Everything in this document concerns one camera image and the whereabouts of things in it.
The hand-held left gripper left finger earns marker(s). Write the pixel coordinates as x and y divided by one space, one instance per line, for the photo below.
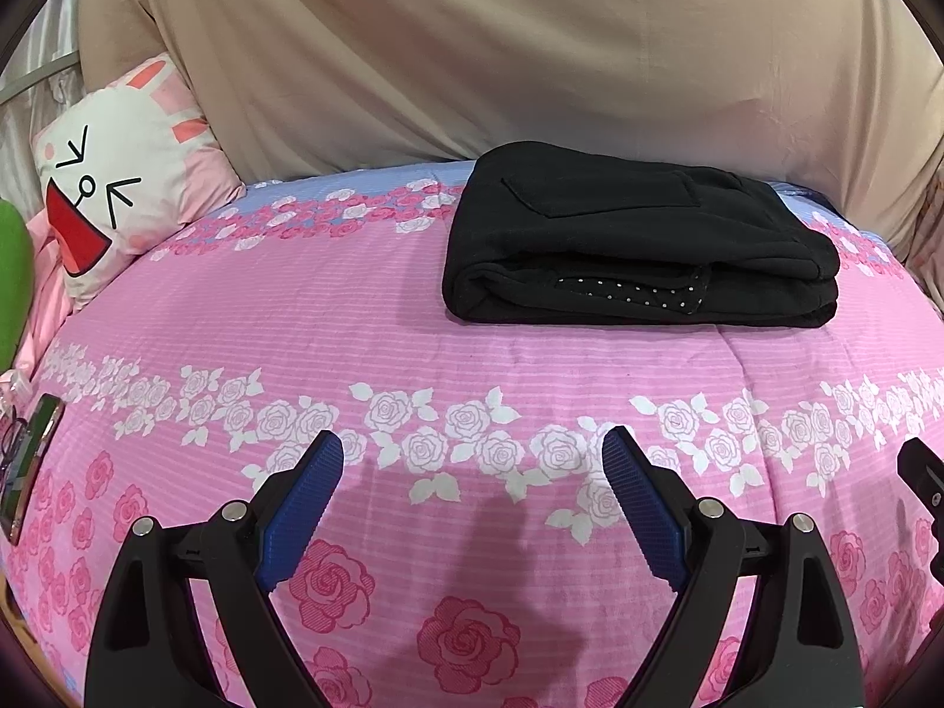
302 509

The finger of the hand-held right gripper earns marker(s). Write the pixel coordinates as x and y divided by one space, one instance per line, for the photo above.
925 476

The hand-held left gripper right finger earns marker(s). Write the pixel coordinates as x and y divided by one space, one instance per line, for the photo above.
643 509

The black pants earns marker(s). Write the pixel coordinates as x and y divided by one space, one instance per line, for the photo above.
627 236

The pink floral blanket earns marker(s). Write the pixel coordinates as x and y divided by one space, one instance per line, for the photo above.
369 339

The smartphone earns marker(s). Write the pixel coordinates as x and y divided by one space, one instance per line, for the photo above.
33 457

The eyeglasses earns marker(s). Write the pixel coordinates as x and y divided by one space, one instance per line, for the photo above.
9 439

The pink pillow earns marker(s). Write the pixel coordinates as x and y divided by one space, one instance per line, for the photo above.
48 287

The green plush cushion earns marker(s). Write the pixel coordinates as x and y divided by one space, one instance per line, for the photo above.
13 273

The white rabbit face pillow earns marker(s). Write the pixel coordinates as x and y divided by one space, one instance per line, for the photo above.
125 162

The beige cloth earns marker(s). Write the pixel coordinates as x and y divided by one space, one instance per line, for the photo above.
479 44

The white curtain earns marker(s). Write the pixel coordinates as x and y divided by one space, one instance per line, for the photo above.
37 81

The metal rail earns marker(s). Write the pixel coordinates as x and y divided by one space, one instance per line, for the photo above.
33 81

